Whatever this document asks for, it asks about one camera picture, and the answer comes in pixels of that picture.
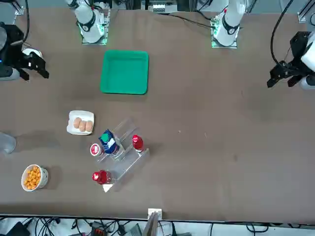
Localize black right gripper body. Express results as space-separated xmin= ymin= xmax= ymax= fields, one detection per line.
xmin=0 ymin=22 xmax=28 ymax=71

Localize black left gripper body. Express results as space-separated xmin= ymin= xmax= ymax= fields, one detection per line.
xmin=283 ymin=31 xmax=312 ymax=76

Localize white egg box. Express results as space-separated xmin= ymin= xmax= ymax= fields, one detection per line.
xmin=66 ymin=110 xmax=95 ymax=136

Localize orange snack pieces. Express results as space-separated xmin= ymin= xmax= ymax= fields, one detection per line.
xmin=23 ymin=166 xmax=42 ymax=190

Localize white snack cup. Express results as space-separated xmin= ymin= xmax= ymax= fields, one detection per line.
xmin=21 ymin=164 xmax=49 ymax=193

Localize green plastic tray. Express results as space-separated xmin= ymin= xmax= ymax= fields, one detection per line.
xmin=99 ymin=50 xmax=150 ymax=95

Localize red white lidded yogurt cup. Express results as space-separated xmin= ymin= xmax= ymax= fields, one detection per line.
xmin=90 ymin=143 xmax=104 ymax=157

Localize blue white milk carton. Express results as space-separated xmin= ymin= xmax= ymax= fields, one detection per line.
xmin=98 ymin=129 xmax=122 ymax=155

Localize red bottle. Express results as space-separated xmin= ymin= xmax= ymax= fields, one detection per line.
xmin=131 ymin=134 xmax=145 ymax=152
xmin=92 ymin=169 xmax=115 ymax=185

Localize grey power strip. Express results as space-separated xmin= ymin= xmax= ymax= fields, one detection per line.
xmin=149 ymin=0 xmax=171 ymax=13

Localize clear acrylic shelf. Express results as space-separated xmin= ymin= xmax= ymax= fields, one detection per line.
xmin=94 ymin=117 xmax=151 ymax=193

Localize black power adapter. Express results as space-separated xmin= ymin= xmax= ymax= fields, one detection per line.
xmin=3 ymin=221 xmax=32 ymax=236

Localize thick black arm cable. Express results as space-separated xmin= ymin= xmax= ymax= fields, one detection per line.
xmin=9 ymin=0 xmax=31 ymax=47
xmin=270 ymin=0 xmax=295 ymax=66

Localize aluminium frame profile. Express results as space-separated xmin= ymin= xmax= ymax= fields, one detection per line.
xmin=13 ymin=0 xmax=27 ymax=17
xmin=297 ymin=0 xmax=315 ymax=24

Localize thin black table cable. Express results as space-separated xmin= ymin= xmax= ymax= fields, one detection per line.
xmin=167 ymin=13 xmax=215 ymax=28

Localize power strip with red switch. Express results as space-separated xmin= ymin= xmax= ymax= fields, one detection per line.
xmin=90 ymin=221 xmax=109 ymax=236

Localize white table bracket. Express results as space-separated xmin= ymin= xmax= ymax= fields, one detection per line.
xmin=148 ymin=208 xmax=163 ymax=220

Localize grey camera post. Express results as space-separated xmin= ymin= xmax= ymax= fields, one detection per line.
xmin=142 ymin=211 xmax=159 ymax=236

